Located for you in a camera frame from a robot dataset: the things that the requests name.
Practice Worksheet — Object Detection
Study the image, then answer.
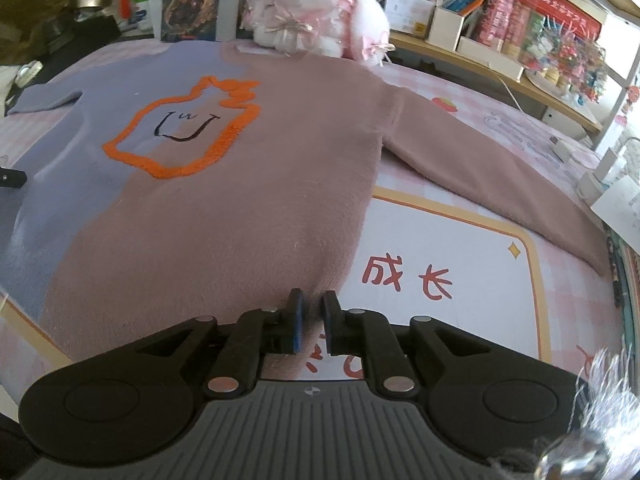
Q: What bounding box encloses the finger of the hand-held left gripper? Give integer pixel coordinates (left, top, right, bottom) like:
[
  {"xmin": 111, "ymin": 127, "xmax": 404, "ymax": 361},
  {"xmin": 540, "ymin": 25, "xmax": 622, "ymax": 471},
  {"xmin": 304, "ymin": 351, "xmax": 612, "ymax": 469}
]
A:
[{"xmin": 0, "ymin": 167, "xmax": 27, "ymax": 190}]

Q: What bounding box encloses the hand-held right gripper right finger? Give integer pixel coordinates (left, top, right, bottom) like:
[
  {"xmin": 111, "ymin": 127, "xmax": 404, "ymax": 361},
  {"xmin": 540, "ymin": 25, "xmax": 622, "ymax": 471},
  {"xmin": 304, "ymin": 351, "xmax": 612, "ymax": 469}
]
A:
[{"xmin": 320, "ymin": 290, "xmax": 496, "ymax": 401}]

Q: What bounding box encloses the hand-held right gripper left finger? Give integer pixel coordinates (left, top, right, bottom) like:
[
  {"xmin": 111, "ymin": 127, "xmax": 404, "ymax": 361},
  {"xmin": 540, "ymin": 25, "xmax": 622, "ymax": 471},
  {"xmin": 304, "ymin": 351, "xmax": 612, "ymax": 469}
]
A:
[{"xmin": 135, "ymin": 287, "xmax": 306, "ymax": 401}]

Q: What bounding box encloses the pink and purple sweater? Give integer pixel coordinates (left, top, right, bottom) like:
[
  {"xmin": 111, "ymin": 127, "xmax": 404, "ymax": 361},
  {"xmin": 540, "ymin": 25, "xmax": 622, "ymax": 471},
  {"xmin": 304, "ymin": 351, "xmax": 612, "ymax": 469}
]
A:
[{"xmin": 0, "ymin": 40, "xmax": 611, "ymax": 366}]

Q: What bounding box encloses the pink checked cartoon desk mat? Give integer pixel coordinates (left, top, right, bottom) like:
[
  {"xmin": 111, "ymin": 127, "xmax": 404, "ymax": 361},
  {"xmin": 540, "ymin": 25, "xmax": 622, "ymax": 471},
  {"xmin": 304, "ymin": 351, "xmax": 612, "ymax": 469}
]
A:
[{"xmin": 0, "ymin": 42, "xmax": 626, "ymax": 401}]

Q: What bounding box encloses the black case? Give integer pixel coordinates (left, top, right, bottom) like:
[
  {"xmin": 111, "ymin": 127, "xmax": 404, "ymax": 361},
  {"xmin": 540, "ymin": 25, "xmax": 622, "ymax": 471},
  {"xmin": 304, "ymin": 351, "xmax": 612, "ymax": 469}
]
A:
[{"xmin": 30, "ymin": 12, "xmax": 123, "ymax": 68}]

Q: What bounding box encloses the white tub with blue label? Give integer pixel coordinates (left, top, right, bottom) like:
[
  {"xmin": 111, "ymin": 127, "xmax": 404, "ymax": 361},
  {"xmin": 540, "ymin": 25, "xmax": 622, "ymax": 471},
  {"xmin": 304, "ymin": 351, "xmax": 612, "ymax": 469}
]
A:
[{"xmin": 131, "ymin": 0, "xmax": 152, "ymax": 31}]

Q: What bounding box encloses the dark fantasy book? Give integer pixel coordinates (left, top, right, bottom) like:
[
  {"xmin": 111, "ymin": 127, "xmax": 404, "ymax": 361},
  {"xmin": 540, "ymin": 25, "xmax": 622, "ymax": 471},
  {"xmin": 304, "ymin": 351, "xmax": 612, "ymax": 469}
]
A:
[{"xmin": 161, "ymin": 0, "xmax": 226, "ymax": 43}]

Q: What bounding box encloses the grey fringed sleeve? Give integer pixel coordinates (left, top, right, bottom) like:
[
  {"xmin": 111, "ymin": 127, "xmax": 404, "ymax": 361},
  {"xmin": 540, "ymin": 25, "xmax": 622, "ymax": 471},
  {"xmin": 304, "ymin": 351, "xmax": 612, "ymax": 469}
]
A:
[{"xmin": 532, "ymin": 345, "xmax": 640, "ymax": 480}]

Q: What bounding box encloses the white charger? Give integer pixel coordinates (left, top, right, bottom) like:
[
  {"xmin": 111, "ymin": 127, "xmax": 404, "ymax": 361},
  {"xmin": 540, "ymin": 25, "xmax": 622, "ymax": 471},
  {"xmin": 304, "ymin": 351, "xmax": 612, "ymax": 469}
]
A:
[{"xmin": 550, "ymin": 135, "xmax": 581, "ymax": 162}]

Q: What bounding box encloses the wooden lower shelf board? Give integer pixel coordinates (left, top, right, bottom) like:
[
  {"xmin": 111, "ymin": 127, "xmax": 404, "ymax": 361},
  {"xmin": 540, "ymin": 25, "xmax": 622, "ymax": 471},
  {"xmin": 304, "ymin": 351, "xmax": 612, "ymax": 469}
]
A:
[{"xmin": 389, "ymin": 30, "xmax": 603, "ymax": 135}]

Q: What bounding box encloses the white device stand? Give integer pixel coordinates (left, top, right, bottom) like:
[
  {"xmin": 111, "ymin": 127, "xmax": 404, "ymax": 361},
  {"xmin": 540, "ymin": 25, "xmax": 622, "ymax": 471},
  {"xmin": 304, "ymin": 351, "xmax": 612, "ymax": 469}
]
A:
[{"xmin": 575, "ymin": 142, "xmax": 640, "ymax": 206}]

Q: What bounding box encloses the white paper card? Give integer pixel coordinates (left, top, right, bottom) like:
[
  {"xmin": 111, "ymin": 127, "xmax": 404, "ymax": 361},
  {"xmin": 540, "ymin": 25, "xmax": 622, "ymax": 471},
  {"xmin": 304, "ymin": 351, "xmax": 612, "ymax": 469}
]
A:
[{"xmin": 590, "ymin": 175, "xmax": 640, "ymax": 252}]

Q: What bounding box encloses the white cardboard box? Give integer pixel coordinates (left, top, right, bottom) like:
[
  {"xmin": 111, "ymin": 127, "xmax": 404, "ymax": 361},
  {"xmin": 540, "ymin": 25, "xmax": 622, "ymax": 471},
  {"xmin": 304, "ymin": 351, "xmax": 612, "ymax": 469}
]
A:
[
  {"xmin": 429, "ymin": 6, "xmax": 482, "ymax": 52},
  {"xmin": 456, "ymin": 36, "xmax": 527, "ymax": 82}
]

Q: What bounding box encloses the white and pink plush toy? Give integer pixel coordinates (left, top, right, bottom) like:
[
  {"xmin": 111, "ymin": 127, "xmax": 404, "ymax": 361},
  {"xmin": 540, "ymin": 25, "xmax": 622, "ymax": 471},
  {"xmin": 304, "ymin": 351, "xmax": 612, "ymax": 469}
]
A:
[{"xmin": 240, "ymin": 0, "xmax": 396, "ymax": 68}]

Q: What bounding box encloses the white labelled box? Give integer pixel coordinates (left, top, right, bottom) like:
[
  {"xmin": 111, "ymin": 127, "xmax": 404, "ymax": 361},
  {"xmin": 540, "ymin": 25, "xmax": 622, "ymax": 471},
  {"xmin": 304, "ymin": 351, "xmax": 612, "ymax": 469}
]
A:
[{"xmin": 384, "ymin": 0, "xmax": 435, "ymax": 40}]

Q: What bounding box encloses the row of books on shelf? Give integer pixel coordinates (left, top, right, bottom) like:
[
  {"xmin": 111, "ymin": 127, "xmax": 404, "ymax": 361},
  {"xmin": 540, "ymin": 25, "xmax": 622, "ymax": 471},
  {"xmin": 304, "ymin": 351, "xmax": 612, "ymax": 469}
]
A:
[{"xmin": 475, "ymin": 0, "xmax": 611, "ymax": 108}]

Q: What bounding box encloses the red box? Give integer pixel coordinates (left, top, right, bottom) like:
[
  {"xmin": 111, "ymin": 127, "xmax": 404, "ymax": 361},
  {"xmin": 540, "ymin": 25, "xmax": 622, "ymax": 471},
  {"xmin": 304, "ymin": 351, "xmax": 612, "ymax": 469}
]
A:
[{"xmin": 515, "ymin": 0, "xmax": 603, "ymax": 41}]

